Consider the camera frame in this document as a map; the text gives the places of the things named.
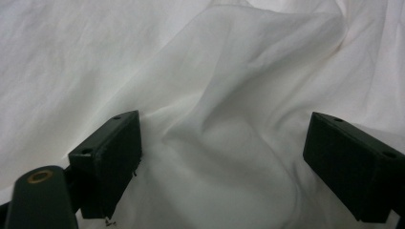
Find white garment with elastic waistband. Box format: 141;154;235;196
0;0;405;229

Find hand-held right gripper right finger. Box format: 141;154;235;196
302;111;405;224

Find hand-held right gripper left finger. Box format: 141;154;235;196
68;110;143;220

